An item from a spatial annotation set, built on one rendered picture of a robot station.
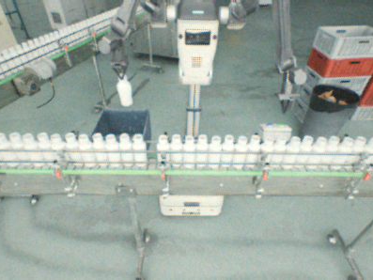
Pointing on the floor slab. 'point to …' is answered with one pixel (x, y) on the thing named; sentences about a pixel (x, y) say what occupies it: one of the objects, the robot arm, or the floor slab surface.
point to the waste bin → (328, 112)
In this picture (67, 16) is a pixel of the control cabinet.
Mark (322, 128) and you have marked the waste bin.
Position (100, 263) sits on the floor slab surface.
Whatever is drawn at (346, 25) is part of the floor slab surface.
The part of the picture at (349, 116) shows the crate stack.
